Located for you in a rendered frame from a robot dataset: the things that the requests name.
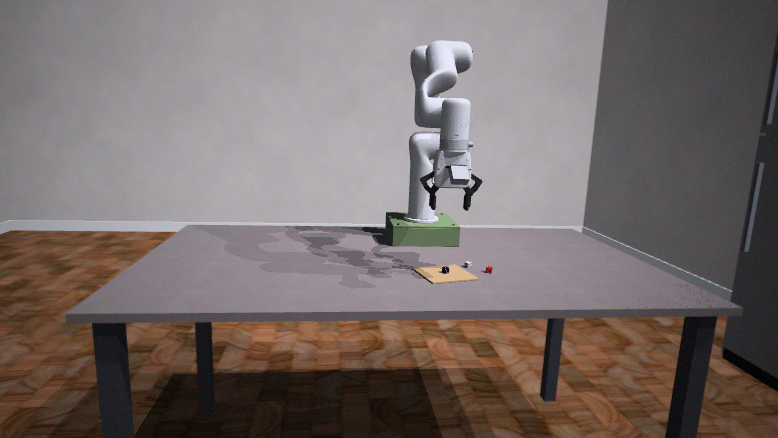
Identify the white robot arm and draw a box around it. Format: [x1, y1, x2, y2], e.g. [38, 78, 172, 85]
[404, 41, 473, 223]

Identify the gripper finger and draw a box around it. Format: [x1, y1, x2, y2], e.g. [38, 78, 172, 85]
[463, 173, 482, 211]
[420, 171, 439, 210]

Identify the tan flat mat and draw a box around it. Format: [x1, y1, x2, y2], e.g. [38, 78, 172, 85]
[412, 265, 479, 284]

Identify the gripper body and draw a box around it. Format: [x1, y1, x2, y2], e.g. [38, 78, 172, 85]
[432, 148, 471, 188]

